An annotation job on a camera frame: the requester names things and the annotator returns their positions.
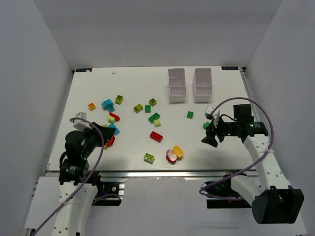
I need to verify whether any small green lego brick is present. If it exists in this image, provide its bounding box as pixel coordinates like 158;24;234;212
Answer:
202;122;210;130

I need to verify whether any dark green 2x2 lego brick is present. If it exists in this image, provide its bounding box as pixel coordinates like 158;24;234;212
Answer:
145;105;151;113

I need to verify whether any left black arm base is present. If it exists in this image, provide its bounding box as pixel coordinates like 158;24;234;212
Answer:
92;174;125;207

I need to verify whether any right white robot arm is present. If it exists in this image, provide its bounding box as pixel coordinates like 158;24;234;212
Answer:
199;104;304;224

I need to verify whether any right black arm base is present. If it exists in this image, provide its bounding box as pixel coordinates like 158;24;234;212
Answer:
205;179;251;209

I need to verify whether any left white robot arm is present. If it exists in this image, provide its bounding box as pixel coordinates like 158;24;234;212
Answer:
52;123;116;236

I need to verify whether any cyan 2x3 lego plate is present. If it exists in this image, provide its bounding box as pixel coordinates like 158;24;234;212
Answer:
108;123;120;135

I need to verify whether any red curved lego piece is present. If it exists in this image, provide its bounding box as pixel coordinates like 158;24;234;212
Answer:
106;135;115;147

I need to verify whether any pale green small lego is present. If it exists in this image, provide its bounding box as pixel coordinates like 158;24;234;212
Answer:
107;115;116;123

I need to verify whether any red curved lego brick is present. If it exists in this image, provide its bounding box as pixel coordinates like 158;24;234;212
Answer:
109;112;120;121

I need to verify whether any cyan arched lego brick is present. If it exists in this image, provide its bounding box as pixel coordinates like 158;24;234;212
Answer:
101;99;115;112

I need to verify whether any orange small lego brick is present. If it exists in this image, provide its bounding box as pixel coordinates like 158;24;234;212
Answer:
88;103;96;111

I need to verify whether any olive square lego brick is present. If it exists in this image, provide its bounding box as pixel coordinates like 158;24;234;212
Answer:
115;95;124;105

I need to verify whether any yellow oval lego piece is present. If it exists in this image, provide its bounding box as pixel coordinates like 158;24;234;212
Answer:
172;146;184;160

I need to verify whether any olive 2x2 lego brick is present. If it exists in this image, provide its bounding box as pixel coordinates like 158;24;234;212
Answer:
133;104;143;113

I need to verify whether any red flower lego piece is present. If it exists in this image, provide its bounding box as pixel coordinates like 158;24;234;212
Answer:
166;149;178;164

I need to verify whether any right white sorting container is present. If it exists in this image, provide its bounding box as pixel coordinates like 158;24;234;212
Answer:
192;68;213;103

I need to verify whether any white sorting container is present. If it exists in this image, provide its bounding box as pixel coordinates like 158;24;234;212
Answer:
168;68;187;103
192;68;213;103

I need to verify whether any lime 2x2 lego brick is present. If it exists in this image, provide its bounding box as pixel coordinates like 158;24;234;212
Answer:
143;153;155;164

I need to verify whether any red 2x3 lego brick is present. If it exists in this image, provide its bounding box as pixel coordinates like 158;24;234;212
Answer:
150;131;163;143

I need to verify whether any pale green 2x2 lego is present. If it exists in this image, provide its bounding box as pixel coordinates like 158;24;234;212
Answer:
154;119;161;127

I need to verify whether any olive small square lego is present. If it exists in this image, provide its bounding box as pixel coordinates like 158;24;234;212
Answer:
149;98;157;106

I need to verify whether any left white sorting container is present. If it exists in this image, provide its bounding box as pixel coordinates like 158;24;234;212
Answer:
168;68;187;103

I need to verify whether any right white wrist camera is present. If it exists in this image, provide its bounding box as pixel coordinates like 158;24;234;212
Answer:
205;105;220;128

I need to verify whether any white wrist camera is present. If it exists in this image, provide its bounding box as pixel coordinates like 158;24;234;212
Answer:
73;112;90;132
205;105;220;128

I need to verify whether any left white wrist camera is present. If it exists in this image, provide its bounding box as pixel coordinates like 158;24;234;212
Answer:
73;112;90;132

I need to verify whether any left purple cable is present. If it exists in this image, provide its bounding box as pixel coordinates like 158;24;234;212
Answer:
31;117;123;236

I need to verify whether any purple cable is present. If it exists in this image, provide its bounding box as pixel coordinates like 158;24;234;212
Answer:
31;117;123;236
198;97;275;202

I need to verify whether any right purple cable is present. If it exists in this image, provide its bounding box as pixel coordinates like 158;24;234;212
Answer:
198;97;275;202

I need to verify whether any aluminium table rail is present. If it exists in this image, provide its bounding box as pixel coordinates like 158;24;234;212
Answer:
45;169;259;179

